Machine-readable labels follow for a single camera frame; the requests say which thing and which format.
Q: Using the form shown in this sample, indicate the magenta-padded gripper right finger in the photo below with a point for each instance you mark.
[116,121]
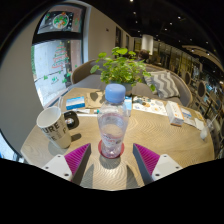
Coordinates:
[165,165]

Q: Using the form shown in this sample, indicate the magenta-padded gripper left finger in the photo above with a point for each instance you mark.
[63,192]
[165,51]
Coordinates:
[56,165]

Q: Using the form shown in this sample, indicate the clear blue-capped water bottle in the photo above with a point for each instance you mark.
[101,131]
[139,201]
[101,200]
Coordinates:
[112,130]

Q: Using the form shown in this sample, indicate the white printed mug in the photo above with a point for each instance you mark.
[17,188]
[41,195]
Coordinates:
[55,128]

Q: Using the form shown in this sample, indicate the flat round red coaster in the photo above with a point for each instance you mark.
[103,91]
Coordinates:
[100,151]

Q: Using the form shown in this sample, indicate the black round disc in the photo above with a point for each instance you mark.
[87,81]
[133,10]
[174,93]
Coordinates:
[71,120]

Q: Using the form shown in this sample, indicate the clear plastic cup with straw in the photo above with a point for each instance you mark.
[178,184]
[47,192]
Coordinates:
[205,131]

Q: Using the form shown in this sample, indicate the white orange cardboard box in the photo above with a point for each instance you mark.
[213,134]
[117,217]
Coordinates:
[174,113]

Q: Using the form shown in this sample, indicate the white printed leaflet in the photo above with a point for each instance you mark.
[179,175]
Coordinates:
[150,106]

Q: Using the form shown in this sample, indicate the white teal pen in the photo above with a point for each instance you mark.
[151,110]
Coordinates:
[85,111]

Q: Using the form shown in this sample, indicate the small light blue box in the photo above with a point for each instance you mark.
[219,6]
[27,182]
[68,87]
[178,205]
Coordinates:
[129,105]

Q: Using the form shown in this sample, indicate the brown paper sheet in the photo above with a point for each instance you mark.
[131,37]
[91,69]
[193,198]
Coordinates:
[95,100]

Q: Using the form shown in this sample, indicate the grey white chevron cushion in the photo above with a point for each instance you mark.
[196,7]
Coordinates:
[163,85]

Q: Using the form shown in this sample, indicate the group of dining chairs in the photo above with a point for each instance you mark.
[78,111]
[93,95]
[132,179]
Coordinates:
[203,90]

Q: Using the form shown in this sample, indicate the grey curved sofa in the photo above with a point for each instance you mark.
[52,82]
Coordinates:
[81,75]

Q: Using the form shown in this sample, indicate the window with festive decals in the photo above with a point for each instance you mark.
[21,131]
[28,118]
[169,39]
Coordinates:
[53,63]

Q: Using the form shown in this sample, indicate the potted green plant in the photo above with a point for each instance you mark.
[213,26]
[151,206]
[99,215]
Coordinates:
[121,70]

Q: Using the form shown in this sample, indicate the person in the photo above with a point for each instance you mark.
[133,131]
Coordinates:
[144,55]

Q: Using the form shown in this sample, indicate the group of ceiling lights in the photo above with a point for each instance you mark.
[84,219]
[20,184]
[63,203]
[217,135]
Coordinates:
[179,17]

